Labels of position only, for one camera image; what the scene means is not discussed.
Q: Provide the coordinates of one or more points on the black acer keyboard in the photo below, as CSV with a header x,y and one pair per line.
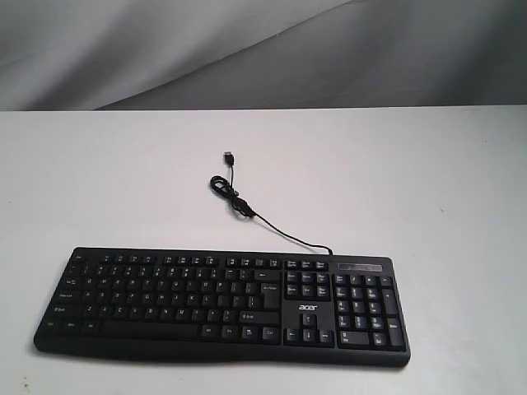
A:
x,y
192,305

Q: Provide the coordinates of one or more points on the grey backdrop cloth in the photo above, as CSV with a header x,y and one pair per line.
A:
x,y
136,55

